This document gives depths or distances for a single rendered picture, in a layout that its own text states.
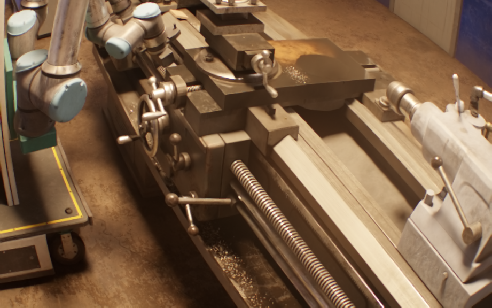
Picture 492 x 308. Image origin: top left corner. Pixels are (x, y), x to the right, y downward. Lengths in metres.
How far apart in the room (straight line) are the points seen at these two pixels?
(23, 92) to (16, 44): 0.47
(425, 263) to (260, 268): 0.77
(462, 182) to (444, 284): 0.25
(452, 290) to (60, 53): 1.30
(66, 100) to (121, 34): 0.33
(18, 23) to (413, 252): 1.71
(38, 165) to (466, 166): 1.83
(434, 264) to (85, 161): 2.15
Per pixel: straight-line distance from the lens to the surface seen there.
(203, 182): 1.83
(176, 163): 1.89
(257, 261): 1.98
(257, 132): 1.77
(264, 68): 1.73
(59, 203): 2.29
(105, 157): 3.09
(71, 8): 1.68
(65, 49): 1.72
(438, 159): 1.29
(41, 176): 2.45
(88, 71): 3.94
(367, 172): 1.90
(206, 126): 1.78
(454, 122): 1.41
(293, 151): 1.70
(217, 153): 1.79
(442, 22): 5.42
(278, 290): 1.89
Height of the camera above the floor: 1.77
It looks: 33 degrees down
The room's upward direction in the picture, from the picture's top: 6 degrees clockwise
